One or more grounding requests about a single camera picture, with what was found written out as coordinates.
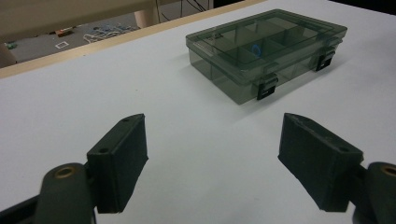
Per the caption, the black floor cables bundle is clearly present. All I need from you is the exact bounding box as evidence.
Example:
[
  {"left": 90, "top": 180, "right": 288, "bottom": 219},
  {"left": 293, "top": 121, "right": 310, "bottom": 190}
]
[{"left": 154, "top": 0, "right": 214, "bottom": 23}]

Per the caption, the translucent grey compartment box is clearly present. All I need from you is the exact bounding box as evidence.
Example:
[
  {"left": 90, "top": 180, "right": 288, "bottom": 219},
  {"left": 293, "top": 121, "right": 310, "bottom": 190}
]
[{"left": 185, "top": 8, "right": 348, "bottom": 105}]

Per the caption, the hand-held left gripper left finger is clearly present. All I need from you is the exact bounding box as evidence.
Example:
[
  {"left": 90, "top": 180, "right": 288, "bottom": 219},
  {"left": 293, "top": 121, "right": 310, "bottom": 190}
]
[{"left": 86, "top": 113, "right": 149, "bottom": 215}]

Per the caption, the white table cover sheet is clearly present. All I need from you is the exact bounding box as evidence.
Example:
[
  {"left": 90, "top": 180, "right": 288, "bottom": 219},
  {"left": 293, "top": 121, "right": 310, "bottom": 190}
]
[{"left": 0, "top": 0, "right": 396, "bottom": 224}]

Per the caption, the small blue ring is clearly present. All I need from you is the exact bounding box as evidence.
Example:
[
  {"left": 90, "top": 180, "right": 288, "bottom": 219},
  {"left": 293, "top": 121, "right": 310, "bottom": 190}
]
[{"left": 250, "top": 44, "right": 262, "bottom": 59}]

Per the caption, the white rope pile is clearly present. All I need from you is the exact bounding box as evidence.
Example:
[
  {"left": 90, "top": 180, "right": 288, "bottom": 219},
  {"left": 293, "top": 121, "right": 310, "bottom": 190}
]
[{"left": 82, "top": 23, "right": 139, "bottom": 44}]

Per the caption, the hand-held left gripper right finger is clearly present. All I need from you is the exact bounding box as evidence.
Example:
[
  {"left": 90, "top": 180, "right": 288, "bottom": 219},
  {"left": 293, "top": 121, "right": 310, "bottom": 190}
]
[{"left": 277, "top": 112, "right": 365, "bottom": 214}]

